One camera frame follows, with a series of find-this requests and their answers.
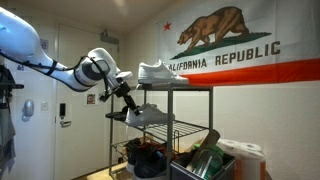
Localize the California Republic flag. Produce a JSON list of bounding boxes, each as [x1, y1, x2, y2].
[[156, 0, 320, 87]]

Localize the green clear plastic bottle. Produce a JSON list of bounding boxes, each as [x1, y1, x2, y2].
[[192, 144, 225, 178]]

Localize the small photo paper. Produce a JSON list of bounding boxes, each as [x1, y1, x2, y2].
[[83, 92, 99, 107]]

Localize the navy sneaker orange laces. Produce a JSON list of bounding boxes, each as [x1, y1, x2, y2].
[[131, 151, 168, 180], [125, 143, 161, 173]]

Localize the black door lock handle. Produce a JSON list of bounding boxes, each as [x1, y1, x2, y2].
[[59, 103, 73, 129]]

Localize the white wall intercom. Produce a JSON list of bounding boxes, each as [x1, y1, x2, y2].
[[21, 99, 35, 123]]

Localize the grey hanging clothes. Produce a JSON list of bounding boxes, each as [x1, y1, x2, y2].
[[0, 64, 25, 174]]

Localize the black slide sandal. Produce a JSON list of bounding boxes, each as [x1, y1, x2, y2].
[[105, 111, 128, 122]]

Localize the brown cardboard piece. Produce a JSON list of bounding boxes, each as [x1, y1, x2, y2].
[[185, 129, 222, 171]]

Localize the white sneaker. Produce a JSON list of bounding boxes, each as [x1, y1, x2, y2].
[[124, 103, 176, 128], [137, 59, 190, 85]]

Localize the grey door closer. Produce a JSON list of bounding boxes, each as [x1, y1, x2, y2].
[[100, 29, 120, 46]]

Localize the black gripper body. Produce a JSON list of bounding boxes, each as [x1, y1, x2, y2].
[[112, 81, 133, 100]]

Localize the white notice paper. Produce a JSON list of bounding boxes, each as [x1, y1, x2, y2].
[[39, 38, 50, 51]]

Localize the dark storage bin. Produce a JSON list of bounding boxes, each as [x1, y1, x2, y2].
[[170, 151, 238, 180]]

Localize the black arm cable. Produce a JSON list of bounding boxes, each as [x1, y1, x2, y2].
[[0, 49, 112, 103]]

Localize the white door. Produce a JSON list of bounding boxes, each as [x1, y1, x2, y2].
[[54, 24, 119, 180]]

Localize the paper towel roll pack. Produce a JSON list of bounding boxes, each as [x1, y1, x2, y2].
[[216, 138, 267, 180]]

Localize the grey metal shoe rack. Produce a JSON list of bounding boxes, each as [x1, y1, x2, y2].
[[108, 83, 214, 180]]

